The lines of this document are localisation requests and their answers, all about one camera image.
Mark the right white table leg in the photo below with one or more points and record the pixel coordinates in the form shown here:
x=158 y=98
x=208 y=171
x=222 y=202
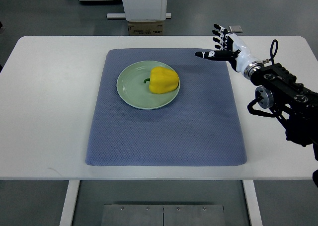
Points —
x=252 y=203

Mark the grey floor plate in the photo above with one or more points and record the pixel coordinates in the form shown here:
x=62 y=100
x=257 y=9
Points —
x=235 y=29

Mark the blue quilted mat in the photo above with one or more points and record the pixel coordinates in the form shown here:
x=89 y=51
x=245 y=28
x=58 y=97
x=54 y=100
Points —
x=200 y=127

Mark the white table leg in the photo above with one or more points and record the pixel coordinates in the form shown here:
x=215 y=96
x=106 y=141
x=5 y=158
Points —
x=69 y=203
x=252 y=203

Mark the left white table leg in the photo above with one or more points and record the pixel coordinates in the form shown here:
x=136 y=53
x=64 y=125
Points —
x=69 y=203

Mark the cardboard box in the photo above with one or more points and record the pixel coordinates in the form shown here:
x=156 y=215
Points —
x=145 y=28

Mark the light green plate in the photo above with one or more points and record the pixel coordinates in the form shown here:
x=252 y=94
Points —
x=133 y=91

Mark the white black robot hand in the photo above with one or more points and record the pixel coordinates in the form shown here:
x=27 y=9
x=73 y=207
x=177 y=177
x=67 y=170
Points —
x=230 y=48

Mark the yellow bell pepper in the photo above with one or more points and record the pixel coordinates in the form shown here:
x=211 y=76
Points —
x=162 y=80

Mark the white pedestal cabinet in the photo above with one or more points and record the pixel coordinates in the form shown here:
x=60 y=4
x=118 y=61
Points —
x=143 y=11

